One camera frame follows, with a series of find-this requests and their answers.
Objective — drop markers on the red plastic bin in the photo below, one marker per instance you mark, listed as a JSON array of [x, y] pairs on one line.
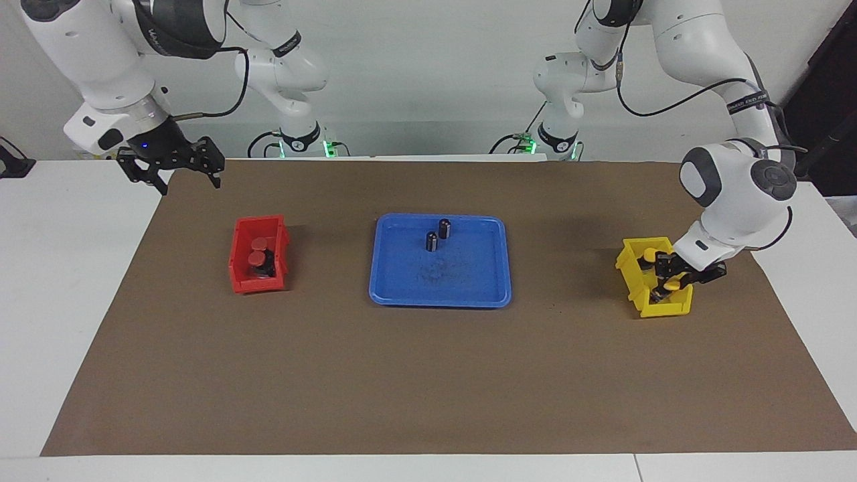
[[238, 268]]

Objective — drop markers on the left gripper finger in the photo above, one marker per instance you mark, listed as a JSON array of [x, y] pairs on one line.
[[687, 284], [661, 284]]

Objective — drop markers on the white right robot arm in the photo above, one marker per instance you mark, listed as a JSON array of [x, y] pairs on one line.
[[94, 47]]

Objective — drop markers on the yellow plastic bin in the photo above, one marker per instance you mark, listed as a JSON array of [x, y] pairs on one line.
[[633, 274]]

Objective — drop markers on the red push button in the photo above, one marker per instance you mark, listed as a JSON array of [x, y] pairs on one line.
[[260, 241], [256, 258]]

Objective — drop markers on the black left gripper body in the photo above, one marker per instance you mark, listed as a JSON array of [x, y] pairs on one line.
[[696, 273]]

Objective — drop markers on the blue plastic tray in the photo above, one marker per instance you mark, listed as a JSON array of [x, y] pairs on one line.
[[435, 274]]

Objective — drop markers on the black stand equipment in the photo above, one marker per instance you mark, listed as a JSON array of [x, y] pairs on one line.
[[830, 114]]

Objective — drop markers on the brown paper mat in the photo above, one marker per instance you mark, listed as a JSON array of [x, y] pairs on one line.
[[428, 375]]

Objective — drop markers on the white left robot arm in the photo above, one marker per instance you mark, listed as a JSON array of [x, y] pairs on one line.
[[736, 181]]

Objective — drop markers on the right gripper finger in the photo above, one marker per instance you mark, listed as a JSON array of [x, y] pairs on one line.
[[215, 177], [161, 184]]

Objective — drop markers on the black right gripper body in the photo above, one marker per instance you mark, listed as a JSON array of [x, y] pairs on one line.
[[164, 147]]

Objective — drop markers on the black clamp mount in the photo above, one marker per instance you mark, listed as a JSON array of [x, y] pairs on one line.
[[15, 166]]

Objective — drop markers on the black cylindrical button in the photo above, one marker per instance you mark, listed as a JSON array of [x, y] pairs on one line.
[[432, 242], [444, 229]]

